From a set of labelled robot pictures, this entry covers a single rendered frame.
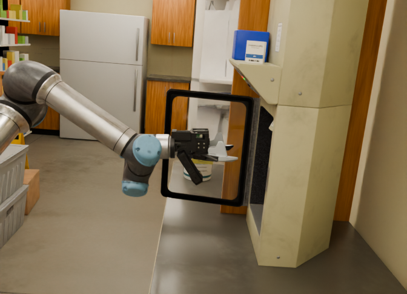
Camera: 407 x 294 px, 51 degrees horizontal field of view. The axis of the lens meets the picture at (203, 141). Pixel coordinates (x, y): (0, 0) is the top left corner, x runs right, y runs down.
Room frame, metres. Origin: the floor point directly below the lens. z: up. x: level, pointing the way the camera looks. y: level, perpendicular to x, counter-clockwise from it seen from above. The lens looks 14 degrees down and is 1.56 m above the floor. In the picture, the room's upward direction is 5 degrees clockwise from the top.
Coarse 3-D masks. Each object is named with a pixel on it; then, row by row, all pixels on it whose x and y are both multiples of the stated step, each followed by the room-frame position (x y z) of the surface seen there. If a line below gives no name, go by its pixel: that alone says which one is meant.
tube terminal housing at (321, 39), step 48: (288, 0) 1.14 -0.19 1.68; (336, 0) 1.12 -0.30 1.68; (288, 48) 1.11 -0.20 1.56; (336, 48) 1.15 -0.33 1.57; (288, 96) 1.11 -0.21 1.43; (336, 96) 1.18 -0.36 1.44; (288, 144) 1.11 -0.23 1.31; (336, 144) 1.21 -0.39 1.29; (288, 192) 1.11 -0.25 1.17; (336, 192) 1.25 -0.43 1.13; (288, 240) 1.11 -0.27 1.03
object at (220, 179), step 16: (176, 112) 1.46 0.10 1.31; (192, 112) 1.45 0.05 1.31; (208, 112) 1.44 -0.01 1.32; (224, 112) 1.43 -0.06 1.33; (240, 112) 1.42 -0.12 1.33; (176, 128) 1.45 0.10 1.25; (192, 128) 1.45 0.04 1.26; (208, 128) 1.44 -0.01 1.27; (224, 128) 1.43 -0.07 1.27; (240, 128) 1.42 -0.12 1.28; (240, 144) 1.42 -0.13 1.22; (176, 160) 1.45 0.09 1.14; (192, 160) 1.45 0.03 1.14; (240, 160) 1.42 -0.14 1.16; (176, 176) 1.45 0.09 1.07; (208, 176) 1.44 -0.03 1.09; (224, 176) 1.43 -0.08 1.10; (176, 192) 1.45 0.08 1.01; (192, 192) 1.44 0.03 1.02; (208, 192) 1.44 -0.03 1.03; (224, 192) 1.43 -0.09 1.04
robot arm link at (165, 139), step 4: (156, 136) 1.22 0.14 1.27; (160, 136) 1.23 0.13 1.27; (164, 136) 1.23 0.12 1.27; (168, 136) 1.23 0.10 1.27; (160, 140) 1.21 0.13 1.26; (164, 140) 1.21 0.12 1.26; (168, 140) 1.22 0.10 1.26; (164, 144) 1.21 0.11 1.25; (168, 144) 1.21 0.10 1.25; (164, 148) 1.20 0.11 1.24; (168, 148) 1.21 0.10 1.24; (164, 152) 1.21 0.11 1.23; (168, 152) 1.21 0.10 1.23; (160, 156) 1.21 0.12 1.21; (164, 156) 1.21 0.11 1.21; (168, 156) 1.22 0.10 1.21
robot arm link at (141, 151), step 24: (24, 72) 1.10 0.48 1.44; (48, 72) 1.11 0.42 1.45; (24, 96) 1.11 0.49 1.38; (48, 96) 1.09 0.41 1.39; (72, 96) 1.09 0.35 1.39; (72, 120) 1.09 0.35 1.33; (96, 120) 1.07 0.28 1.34; (120, 144) 1.06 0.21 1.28; (144, 144) 1.04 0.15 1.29; (144, 168) 1.06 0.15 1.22
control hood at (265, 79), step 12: (240, 60) 1.32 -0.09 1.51; (240, 72) 1.20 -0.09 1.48; (252, 72) 1.11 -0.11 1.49; (264, 72) 1.11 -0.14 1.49; (276, 72) 1.11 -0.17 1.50; (252, 84) 1.11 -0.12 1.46; (264, 84) 1.11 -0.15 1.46; (276, 84) 1.11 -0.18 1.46; (264, 96) 1.11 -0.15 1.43; (276, 96) 1.11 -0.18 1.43
